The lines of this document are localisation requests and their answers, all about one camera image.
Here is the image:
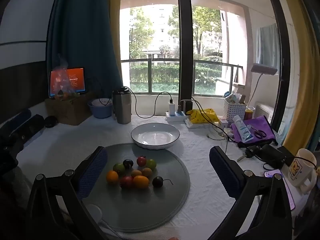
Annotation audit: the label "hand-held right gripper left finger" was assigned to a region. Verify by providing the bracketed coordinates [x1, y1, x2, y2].
[26, 146, 108, 240]

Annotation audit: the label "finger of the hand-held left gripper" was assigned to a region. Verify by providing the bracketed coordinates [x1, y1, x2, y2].
[7, 109, 32, 130]
[15, 114, 45, 140]

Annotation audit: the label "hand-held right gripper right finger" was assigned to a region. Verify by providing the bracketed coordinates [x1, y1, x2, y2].
[209, 145, 293, 240]

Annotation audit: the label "small orange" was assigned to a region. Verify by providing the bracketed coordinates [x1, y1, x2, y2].
[106, 170, 119, 184]

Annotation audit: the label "red apple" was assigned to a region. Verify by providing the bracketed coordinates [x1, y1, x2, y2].
[120, 176, 134, 189]

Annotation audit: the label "large orange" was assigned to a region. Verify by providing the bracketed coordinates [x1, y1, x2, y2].
[133, 175, 150, 189]

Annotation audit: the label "white bowl with dark rim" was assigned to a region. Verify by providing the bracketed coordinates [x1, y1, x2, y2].
[131, 123, 180, 150]

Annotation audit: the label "black round object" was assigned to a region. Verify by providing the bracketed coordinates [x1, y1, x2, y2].
[44, 116, 58, 128]

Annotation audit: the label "white round device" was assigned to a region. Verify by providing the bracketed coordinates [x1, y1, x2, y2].
[85, 204, 120, 238]

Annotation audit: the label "brown cardboard box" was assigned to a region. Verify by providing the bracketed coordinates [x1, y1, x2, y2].
[45, 94, 94, 126]

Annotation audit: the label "black handheld device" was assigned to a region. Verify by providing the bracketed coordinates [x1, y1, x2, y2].
[244, 144, 294, 169]

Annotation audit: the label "white and blue tube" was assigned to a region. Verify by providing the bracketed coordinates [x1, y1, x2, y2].
[232, 115, 253, 142]

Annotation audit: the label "smartphone with lit screen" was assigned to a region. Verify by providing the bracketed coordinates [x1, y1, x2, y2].
[264, 169, 296, 210]

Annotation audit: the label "black scissors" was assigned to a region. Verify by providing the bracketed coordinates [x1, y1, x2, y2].
[247, 124, 267, 139]

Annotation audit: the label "white paper stack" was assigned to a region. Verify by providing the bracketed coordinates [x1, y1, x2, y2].
[184, 119, 220, 129]

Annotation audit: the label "tablet with orange screen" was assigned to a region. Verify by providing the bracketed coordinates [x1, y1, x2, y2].
[49, 67, 86, 98]

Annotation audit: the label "blue plastic basin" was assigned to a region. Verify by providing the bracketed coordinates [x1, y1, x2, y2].
[87, 98, 113, 119]

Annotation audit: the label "yellow plastic bag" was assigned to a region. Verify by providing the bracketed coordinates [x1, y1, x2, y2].
[187, 108, 220, 124]

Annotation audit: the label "white plastic basket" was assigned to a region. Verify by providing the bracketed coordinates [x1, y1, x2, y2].
[223, 97, 247, 122]

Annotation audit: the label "purple pouch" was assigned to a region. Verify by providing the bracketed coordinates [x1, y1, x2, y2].
[230, 116, 278, 147]

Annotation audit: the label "round grey placemat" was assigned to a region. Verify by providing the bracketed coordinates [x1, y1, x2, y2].
[81, 143, 190, 233]

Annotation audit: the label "stainless steel thermos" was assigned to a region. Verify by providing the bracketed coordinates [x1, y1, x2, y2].
[112, 87, 132, 125]

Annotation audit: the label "white ventilated appliance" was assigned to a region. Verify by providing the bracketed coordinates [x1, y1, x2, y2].
[255, 102, 275, 125]

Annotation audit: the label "white power strip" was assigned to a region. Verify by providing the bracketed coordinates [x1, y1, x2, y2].
[165, 111, 192, 123]

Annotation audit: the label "white mug with bear print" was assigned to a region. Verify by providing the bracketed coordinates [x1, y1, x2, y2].
[287, 148, 318, 193]

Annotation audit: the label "black charger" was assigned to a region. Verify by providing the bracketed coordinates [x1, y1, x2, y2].
[179, 100, 193, 113]

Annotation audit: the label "blue curtain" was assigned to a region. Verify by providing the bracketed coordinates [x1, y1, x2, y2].
[46, 0, 124, 98]

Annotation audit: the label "white desk lamp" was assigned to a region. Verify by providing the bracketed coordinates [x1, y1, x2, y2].
[246, 63, 278, 110]

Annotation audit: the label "yellow curtain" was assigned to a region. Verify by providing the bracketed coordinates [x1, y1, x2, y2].
[107, 0, 124, 85]
[271, 0, 320, 153]

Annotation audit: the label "balcony railing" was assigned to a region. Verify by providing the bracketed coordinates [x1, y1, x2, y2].
[121, 59, 243, 96]

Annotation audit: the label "hanging light blue cloth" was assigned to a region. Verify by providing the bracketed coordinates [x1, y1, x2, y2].
[255, 23, 280, 67]

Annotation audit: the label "black charging cable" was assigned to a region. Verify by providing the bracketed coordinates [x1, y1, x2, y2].
[124, 87, 173, 119]
[191, 97, 227, 140]

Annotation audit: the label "black window frame post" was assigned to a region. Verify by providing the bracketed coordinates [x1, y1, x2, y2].
[176, 0, 194, 103]

